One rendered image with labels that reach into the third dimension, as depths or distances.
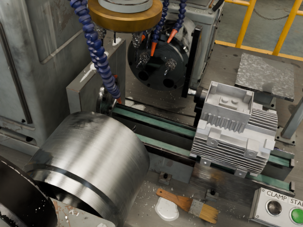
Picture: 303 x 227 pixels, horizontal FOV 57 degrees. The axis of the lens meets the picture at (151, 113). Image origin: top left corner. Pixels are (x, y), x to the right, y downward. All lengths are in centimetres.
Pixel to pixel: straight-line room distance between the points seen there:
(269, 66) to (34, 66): 103
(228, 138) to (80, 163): 40
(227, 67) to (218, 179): 78
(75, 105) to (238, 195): 57
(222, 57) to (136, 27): 100
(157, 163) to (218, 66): 76
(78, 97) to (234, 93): 43
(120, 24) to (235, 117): 36
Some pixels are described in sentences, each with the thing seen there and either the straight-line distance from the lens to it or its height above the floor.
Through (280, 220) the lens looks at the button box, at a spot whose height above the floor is 106.
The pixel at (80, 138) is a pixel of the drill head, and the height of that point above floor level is 116.
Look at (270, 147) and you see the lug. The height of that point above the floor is 108.
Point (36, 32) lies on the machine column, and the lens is 77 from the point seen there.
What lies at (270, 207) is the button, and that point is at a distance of 69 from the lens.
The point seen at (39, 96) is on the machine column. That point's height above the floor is 109.
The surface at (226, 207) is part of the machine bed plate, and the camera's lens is 97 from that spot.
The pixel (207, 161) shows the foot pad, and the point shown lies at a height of 98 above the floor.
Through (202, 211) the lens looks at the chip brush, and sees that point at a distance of 93.
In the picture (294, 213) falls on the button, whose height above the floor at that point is 107.
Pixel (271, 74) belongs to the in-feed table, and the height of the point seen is 92.
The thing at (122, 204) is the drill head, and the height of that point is 109.
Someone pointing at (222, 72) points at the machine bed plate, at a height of 80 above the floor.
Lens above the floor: 161
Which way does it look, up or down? 44 degrees down
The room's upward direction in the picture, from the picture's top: 6 degrees clockwise
